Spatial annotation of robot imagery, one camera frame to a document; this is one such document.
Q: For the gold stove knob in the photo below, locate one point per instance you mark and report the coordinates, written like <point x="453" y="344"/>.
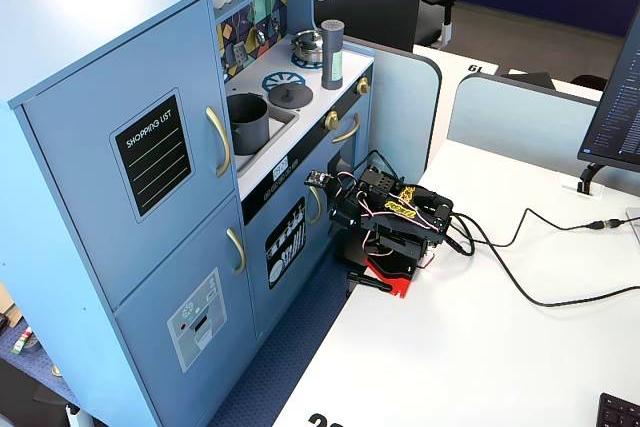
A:
<point x="331" y="120"/>
<point x="362" y="85"/>

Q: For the red green white packet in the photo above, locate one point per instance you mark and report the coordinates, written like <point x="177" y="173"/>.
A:
<point x="21" y="341"/>

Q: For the steel soup ladle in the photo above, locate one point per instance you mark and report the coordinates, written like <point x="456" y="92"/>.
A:
<point x="260" y="37"/>

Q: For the blue oven door with window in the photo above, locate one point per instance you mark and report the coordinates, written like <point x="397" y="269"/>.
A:
<point x="365" y="114"/>

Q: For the tall blue fridge door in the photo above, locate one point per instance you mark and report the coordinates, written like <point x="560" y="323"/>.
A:
<point x="75" y="147"/>

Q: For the steel spoon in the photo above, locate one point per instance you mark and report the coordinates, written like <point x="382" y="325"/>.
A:
<point x="275" y="23"/>

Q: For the lit computer monitor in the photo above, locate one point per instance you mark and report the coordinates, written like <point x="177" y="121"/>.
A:
<point x="620" y="107"/>

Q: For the dark gray pot lid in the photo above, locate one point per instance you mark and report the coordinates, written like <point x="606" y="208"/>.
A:
<point x="290" y="95"/>

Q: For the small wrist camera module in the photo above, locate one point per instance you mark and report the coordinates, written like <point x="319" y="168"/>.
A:
<point x="319" y="178"/>

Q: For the blue freezer door with dispenser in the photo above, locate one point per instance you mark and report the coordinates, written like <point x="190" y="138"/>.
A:
<point x="150" y="337"/>

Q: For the dark gray cooking pot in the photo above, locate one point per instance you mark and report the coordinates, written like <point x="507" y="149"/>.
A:
<point x="248" y="127"/>

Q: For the black table clamp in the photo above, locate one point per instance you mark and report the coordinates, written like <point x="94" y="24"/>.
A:
<point x="370" y="281"/>

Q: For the gray sink basin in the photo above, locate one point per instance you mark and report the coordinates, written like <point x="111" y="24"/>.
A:
<point x="285" y="119"/>

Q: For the shiny steel pot with lid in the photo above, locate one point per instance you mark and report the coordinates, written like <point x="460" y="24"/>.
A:
<point x="307" y="47"/>

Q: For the black Dell monitor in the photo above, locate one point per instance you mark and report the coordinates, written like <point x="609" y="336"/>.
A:
<point x="370" y="7"/>

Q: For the blue wooden toy kitchen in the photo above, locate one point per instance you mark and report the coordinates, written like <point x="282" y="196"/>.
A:
<point x="75" y="22"/>

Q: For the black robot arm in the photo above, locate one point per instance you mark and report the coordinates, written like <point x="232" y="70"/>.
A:
<point x="395" y="219"/>

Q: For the black keyboard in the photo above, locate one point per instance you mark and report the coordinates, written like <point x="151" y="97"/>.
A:
<point x="620" y="412"/>

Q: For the light blue desk divider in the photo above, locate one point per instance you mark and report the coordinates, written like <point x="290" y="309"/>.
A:
<point x="400" y="107"/>
<point x="520" y="122"/>

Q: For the gray salt shaker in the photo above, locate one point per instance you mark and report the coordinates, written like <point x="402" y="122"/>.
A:
<point x="332" y="57"/>

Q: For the red robot base mount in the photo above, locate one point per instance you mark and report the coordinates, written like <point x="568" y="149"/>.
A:
<point x="395" y="277"/>

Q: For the steel slotted spatula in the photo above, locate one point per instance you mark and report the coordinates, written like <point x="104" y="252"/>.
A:
<point x="239" y="53"/>

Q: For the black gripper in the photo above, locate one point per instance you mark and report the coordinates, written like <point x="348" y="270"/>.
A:
<point x="338" y="210"/>

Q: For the black shopping list board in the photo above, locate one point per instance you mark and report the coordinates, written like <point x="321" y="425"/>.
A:
<point x="152" y="157"/>

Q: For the blue dishwasher door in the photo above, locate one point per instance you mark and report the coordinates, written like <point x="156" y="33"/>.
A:
<point x="272" y="307"/>

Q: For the brown cardboard box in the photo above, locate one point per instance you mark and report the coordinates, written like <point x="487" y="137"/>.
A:
<point x="7" y="307"/>

